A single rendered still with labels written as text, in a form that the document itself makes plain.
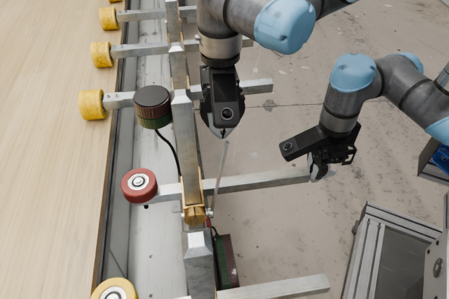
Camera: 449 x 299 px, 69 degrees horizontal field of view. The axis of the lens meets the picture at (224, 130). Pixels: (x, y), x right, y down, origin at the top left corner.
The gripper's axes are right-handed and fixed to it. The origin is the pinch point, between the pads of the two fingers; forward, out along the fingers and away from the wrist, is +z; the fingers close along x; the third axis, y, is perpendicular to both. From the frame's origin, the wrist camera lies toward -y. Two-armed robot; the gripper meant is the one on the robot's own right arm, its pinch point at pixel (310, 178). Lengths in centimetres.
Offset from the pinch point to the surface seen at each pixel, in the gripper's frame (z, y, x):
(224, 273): 12.3, -25.1, -15.7
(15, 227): -8, -67, -7
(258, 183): -3.1, -14.3, -1.5
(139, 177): -7.9, -42.3, 1.4
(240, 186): -2.7, -18.8, -1.4
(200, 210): -4.1, -29.2, -7.3
